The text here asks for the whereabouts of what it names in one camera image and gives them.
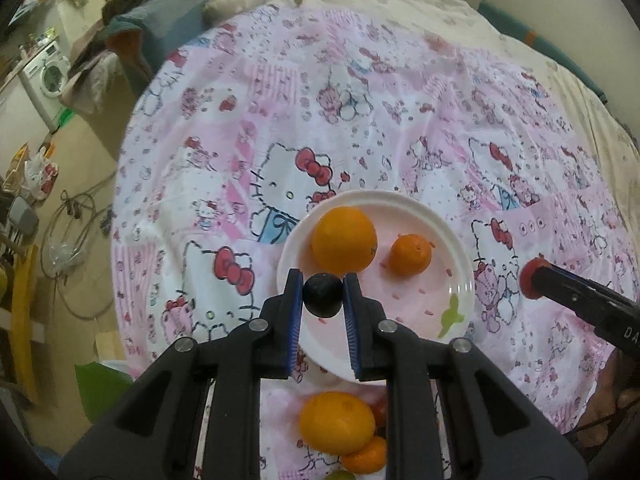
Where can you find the yellow wooden rack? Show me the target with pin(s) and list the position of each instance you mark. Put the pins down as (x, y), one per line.
(22, 330)

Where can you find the large orange in plate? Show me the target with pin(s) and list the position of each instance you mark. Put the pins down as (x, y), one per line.
(343, 241)

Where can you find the plastic bag on floor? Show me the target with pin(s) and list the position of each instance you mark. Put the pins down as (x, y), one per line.
(31, 176)

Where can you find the teal blanket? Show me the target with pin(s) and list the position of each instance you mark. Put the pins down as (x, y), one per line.
(145, 36)

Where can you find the red tomato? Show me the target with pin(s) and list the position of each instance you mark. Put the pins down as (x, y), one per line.
(528, 289)
(379, 410)

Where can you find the green box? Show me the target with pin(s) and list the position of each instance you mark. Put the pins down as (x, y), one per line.
(99, 388)

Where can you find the white washing machine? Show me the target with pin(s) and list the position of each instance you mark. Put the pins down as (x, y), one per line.
(44, 77)

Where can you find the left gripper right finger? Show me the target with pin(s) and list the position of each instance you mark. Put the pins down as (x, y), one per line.
(451, 413)

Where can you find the dark purple grape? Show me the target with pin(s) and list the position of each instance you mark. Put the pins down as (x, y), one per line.
(323, 295)

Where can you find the small mandarin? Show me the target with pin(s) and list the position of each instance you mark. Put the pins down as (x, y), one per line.
(370, 459)
(410, 255)

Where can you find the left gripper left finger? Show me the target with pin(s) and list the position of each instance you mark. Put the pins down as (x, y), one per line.
(194, 413)

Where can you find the pink white ceramic plate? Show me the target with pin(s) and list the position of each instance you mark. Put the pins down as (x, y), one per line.
(436, 304)

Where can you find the small mandarin in plate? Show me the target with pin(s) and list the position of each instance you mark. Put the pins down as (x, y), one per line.
(410, 255)

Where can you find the large orange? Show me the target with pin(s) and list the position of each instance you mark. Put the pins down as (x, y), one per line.
(336, 423)
(343, 241)

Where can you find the pink Hello Kitty bedsheet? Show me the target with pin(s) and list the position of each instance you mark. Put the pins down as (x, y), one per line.
(469, 153)

